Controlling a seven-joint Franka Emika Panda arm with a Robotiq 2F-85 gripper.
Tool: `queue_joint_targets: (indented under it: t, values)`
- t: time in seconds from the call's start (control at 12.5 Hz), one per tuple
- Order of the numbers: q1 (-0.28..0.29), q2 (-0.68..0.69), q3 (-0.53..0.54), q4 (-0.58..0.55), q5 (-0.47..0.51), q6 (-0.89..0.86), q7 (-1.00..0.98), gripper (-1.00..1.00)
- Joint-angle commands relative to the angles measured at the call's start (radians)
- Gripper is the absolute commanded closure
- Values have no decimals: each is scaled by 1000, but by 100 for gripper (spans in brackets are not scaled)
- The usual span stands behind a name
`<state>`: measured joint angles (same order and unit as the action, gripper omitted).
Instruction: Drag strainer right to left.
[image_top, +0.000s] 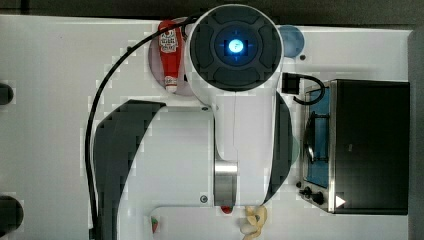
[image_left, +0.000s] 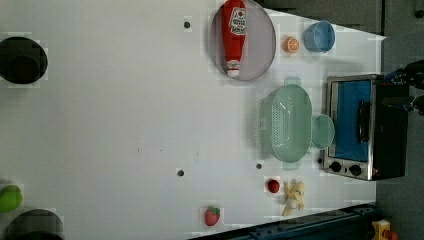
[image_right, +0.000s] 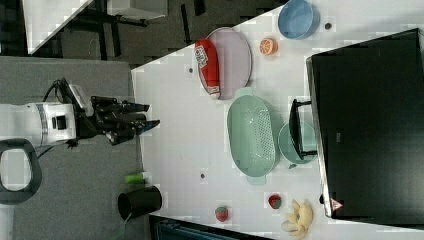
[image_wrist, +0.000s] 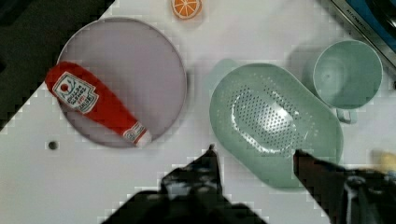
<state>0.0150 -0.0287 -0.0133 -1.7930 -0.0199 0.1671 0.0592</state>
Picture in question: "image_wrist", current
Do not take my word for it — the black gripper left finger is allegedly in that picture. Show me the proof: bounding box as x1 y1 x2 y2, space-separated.
160 144 222 201

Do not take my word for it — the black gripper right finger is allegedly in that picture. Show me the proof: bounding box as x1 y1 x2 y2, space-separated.
293 149 396 224

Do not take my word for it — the mint green oval strainer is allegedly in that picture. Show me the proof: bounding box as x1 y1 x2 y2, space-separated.
205 59 344 189

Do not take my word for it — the yellow toy piece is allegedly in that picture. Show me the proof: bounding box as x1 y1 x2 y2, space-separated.
372 150 396 174

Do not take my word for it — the mint green mug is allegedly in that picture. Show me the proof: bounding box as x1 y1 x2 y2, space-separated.
302 39 383 124

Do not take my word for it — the grey round plate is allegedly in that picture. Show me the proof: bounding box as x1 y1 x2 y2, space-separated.
58 17 188 147

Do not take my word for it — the red ketchup bottle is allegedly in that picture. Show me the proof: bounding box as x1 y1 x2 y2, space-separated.
45 62 152 147

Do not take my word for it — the orange slice toy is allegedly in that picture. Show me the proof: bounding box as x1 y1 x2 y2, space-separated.
170 0 203 20

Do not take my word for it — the silver toaster oven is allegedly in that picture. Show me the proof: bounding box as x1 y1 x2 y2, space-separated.
319 0 396 70

